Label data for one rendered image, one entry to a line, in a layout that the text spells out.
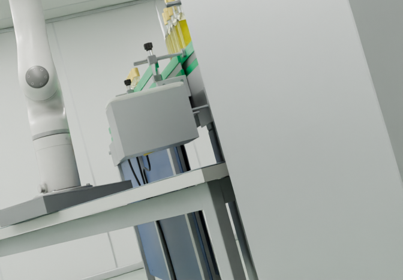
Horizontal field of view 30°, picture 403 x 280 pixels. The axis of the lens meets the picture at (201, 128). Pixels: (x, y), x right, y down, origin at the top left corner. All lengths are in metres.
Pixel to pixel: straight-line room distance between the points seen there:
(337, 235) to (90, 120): 7.37
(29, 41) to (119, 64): 6.06
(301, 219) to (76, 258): 7.16
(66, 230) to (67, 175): 0.17
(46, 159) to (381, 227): 1.61
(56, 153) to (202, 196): 0.71
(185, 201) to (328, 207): 0.85
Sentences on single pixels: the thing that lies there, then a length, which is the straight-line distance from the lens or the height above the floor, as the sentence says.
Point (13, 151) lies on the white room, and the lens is 8.29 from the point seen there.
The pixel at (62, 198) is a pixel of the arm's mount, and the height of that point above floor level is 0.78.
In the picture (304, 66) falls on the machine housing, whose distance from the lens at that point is 0.99.
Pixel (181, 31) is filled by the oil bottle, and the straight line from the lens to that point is 2.43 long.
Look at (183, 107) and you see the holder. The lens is 2.14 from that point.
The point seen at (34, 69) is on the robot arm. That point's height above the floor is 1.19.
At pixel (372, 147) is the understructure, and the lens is 0.86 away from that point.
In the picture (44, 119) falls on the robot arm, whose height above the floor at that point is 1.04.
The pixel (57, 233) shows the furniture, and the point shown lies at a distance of 2.39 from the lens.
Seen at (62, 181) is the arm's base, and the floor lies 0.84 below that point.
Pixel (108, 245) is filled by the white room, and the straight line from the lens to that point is 8.27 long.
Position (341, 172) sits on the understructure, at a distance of 0.96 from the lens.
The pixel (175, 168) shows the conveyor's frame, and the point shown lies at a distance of 2.44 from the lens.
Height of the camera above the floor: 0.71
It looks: 4 degrees up
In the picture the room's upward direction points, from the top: 16 degrees counter-clockwise
